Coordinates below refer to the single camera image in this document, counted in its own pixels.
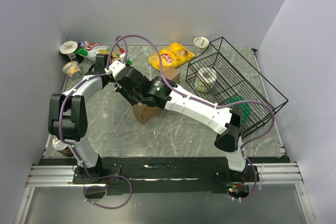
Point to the aluminium rail frame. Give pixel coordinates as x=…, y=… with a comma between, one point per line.
x=62, y=176

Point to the cup inside wire basket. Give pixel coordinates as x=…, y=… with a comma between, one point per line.
x=205, y=80

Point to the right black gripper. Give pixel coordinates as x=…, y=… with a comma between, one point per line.
x=120, y=90

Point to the blue white cup behind bag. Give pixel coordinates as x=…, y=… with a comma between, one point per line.
x=83, y=43

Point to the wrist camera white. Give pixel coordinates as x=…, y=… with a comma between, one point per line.
x=124, y=56
x=115, y=68

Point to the yellow chips bag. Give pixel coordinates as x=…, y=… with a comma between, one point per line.
x=175, y=55

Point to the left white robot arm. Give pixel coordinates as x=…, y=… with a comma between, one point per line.
x=68, y=119

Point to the green snack pack in basket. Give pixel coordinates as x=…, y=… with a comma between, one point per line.
x=246, y=110

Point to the yogurt cup upright corner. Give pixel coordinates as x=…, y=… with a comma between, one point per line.
x=69, y=48

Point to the green white chips bag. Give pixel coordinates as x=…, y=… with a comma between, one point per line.
x=92, y=50

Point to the yogurt cup yellow label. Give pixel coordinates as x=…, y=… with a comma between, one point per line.
x=72, y=69

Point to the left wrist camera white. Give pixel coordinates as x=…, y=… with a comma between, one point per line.
x=124, y=56

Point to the brown cardboard express box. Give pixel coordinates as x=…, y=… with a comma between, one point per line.
x=144, y=113

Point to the black wire basket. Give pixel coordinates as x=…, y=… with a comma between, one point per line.
x=237, y=74

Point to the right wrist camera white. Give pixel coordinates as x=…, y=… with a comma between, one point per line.
x=115, y=68

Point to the yogurt cup at back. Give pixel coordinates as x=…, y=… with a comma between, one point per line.
x=201, y=43

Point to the brown can at edge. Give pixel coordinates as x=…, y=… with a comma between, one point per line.
x=61, y=147

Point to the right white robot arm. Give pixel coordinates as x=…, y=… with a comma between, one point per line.
x=226, y=122

